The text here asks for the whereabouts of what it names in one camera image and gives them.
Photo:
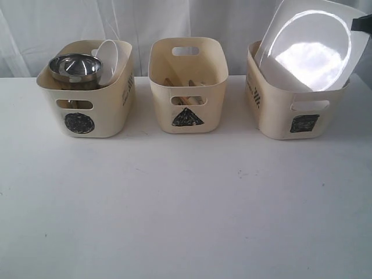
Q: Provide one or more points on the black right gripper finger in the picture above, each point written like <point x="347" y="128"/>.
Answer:
<point x="363" y="23"/>

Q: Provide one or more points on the white square plate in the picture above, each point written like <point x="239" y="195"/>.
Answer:
<point x="310" y="46"/>

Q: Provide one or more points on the steel table knife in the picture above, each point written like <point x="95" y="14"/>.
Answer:
<point x="193" y="83"/>

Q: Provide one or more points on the wooden chopstick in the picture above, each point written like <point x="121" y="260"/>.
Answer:
<point x="186" y="100"/>
<point x="168" y="83"/>

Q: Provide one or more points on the white ceramic bowl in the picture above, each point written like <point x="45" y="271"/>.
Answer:
<point x="107" y="53"/>

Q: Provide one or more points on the steel mug with handle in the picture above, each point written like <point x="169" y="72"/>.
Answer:
<point x="78" y="85"/>

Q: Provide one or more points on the stainless steel bowl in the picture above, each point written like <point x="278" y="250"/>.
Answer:
<point x="75" y="68"/>

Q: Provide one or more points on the small steel cup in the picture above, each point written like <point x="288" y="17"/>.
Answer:
<point x="72" y="102"/>

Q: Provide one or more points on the cream bin with square mark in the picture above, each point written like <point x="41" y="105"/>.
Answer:
<point x="286" y="115"/>

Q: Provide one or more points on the cream bin with triangle mark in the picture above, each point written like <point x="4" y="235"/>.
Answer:
<point x="199" y="59"/>

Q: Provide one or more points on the cream bin with circle mark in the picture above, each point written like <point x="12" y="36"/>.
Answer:
<point x="100" y="113"/>

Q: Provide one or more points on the white curtain backdrop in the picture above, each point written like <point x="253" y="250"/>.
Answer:
<point x="32" y="32"/>

